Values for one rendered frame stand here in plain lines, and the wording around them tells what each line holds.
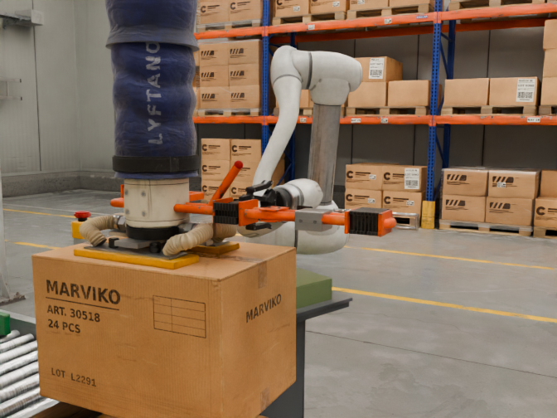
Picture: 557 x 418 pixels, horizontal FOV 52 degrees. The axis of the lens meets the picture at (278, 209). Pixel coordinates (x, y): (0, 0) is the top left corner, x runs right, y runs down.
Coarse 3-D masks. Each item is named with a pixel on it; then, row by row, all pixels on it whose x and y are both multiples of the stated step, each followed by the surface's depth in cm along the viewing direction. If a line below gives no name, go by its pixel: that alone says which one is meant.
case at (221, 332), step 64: (64, 256) 151; (256, 256) 150; (64, 320) 151; (128, 320) 141; (192, 320) 132; (256, 320) 144; (64, 384) 154; (128, 384) 144; (192, 384) 134; (256, 384) 146
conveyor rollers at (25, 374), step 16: (0, 336) 234; (16, 336) 239; (32, 336) 236; (0, 352) 222; (16, 352) 219; (32, 352) 217; (0, 368) 204; (16, 368) 208; (32, 368) 204; (0, 384) 193; (16, 384) 190; (32, 384) 194; (0, 400) 183; (16, 400) 179; (32, 400) 183; (48, 400) 179; (0, 416) 173; (16, 416) 169
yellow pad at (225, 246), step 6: (198, 246) 156; (204, 246) 155; (210, 246) 155; (216, 246) 155; (222, 246) 155; (228, 246) 156; (234, 246) 158; (204, 252) 155; (210, 252) 154; (216, 252) 153; (222, 252) 154
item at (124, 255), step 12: (84, 252) 150; (96, 252) 148; (108, 252) 147; (120, 252) 146; (132, 252) 145; (144, 252) 145; (156, 252) 143; (180, 252) 145; (144, 264) 140; (156, 264) 138; (168, 264) 137; (180, 264) 138
